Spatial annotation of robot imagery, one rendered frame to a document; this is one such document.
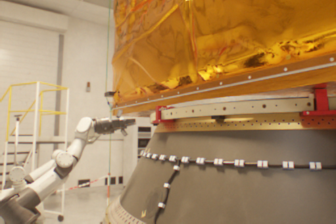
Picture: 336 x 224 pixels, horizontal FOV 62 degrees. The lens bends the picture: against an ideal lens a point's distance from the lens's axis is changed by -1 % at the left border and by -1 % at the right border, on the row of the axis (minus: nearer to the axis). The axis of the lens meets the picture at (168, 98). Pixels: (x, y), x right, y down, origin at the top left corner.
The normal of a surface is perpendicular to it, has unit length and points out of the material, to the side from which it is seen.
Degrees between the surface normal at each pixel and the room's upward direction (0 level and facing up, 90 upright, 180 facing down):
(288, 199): 62
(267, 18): 90
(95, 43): 90
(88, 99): 90
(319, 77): 90
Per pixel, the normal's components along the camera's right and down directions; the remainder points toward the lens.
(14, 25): 0.58, -0.11
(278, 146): -0.38, -0.57
